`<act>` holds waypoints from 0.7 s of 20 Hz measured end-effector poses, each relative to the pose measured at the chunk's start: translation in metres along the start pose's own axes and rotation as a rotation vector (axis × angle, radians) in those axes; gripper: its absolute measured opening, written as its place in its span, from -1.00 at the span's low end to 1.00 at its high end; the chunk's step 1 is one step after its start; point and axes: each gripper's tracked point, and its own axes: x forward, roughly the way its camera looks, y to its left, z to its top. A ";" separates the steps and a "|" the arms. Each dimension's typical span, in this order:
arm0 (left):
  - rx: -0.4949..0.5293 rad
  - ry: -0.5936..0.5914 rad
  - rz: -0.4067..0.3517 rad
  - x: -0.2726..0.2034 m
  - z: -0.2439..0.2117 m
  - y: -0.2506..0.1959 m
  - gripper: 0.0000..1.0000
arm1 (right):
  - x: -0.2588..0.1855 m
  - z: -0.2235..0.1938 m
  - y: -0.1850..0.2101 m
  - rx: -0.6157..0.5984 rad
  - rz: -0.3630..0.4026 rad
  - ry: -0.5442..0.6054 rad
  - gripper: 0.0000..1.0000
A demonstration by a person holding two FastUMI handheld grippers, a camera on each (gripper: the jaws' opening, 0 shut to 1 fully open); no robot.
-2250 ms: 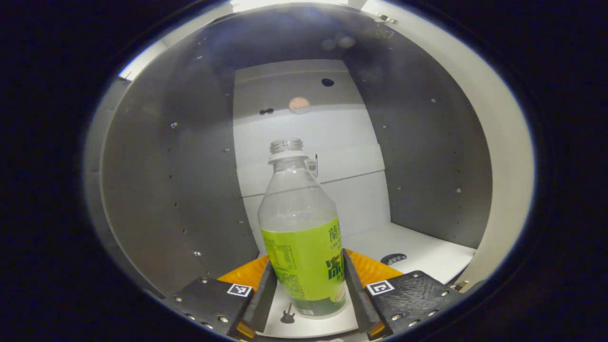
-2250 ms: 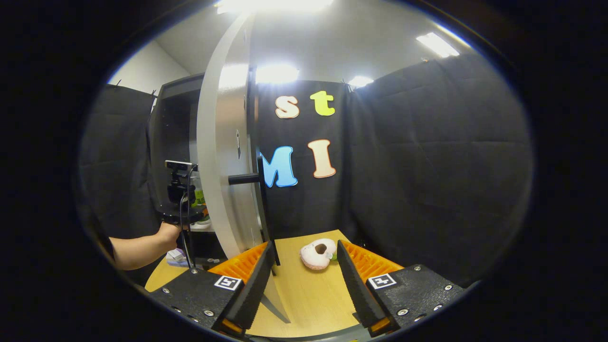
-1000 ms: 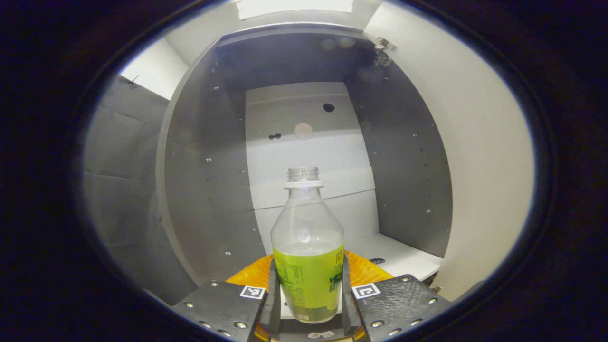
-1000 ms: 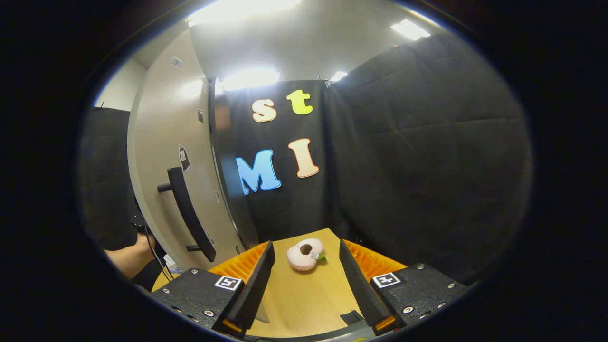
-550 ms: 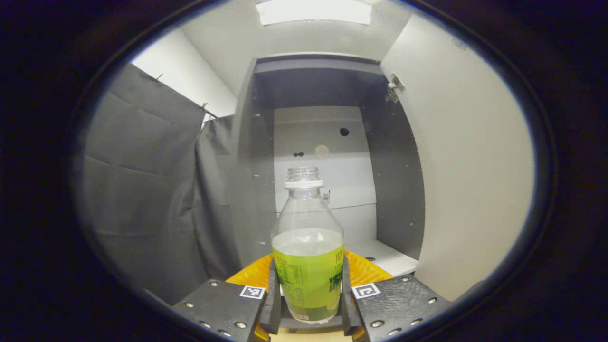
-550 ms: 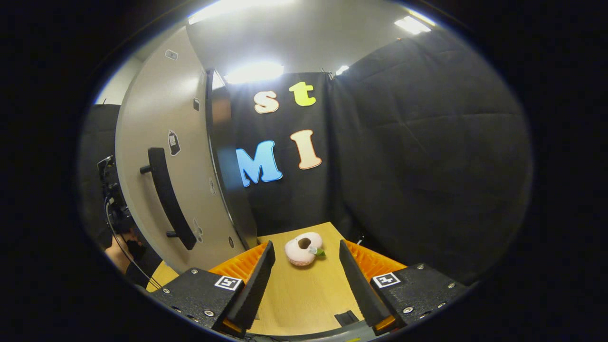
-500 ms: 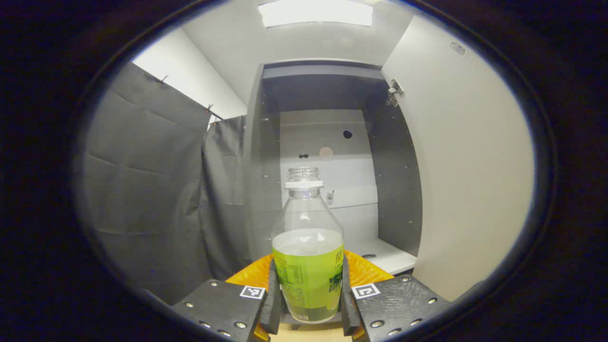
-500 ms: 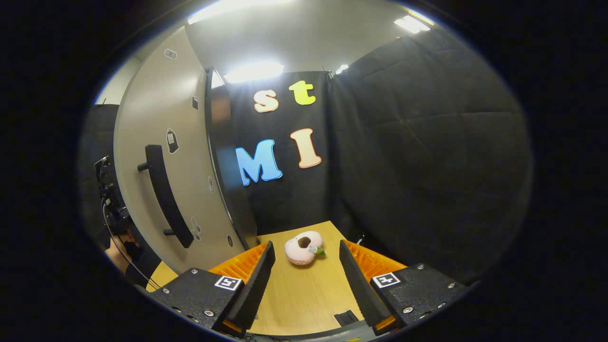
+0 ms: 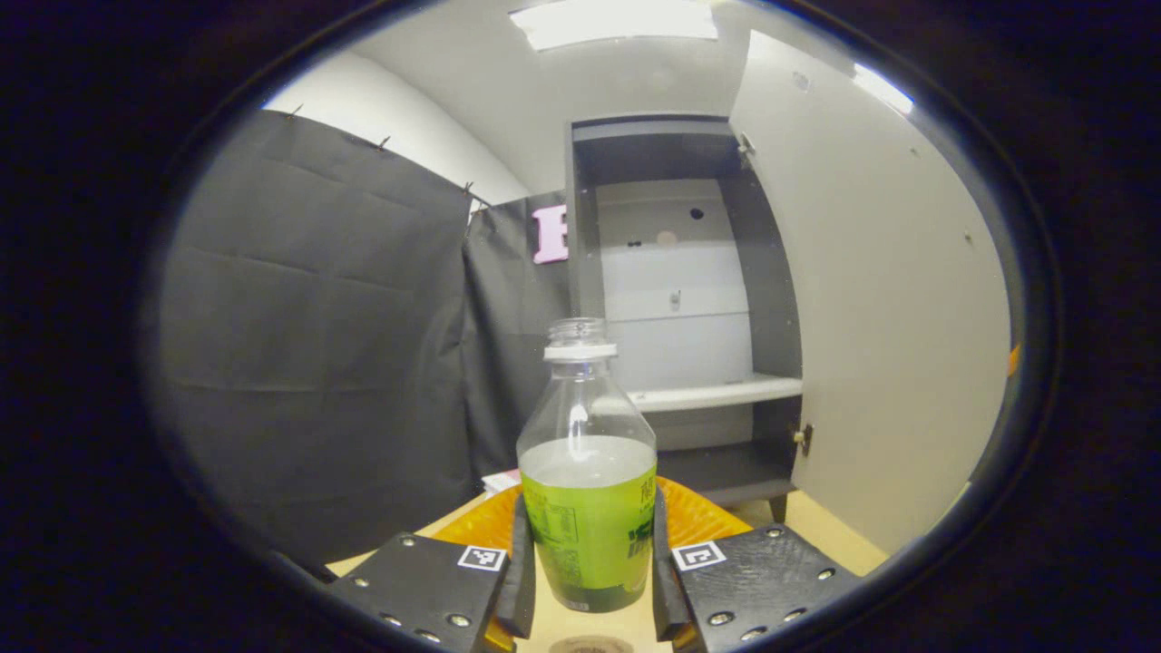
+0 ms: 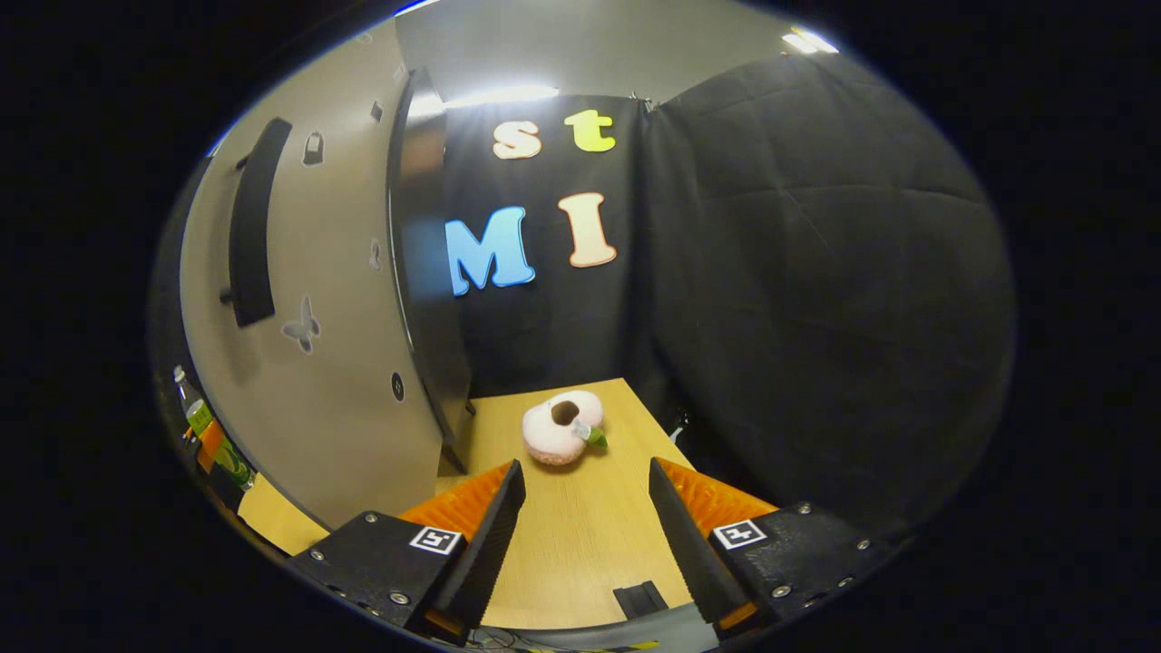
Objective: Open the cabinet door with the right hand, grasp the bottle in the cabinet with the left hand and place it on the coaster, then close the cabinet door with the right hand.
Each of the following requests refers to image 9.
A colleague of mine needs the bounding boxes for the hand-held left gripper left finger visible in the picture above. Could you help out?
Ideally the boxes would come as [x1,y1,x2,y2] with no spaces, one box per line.
[327,485,538,653]

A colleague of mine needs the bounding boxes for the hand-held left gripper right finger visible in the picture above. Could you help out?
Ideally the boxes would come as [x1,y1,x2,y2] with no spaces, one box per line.
[651,476,863,649]

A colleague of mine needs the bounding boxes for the clear bottle with green label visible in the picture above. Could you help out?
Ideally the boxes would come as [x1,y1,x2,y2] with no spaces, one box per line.
[516,317,658,614]

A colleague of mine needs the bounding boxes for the grey cabinet door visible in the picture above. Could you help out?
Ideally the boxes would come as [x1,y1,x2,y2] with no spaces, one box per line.
[728,30,1013,556]

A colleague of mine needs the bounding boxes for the dark grey cabinet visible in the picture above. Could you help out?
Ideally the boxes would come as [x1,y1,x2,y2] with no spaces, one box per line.
[564,113,808,525]

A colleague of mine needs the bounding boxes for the white cabinet shelf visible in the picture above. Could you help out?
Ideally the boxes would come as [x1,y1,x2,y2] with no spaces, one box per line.
[626,373,805,414]

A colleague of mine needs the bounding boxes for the black backdrop cloth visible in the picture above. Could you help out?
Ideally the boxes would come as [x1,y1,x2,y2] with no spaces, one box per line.
[154,109,575,569]

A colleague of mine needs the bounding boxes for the long ceiling light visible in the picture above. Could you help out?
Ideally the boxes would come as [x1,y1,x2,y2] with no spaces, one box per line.
[851,62,915,116]

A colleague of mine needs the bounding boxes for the large ceiling light panel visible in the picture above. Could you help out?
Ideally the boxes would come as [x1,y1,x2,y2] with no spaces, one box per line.
[508,0,719,53]

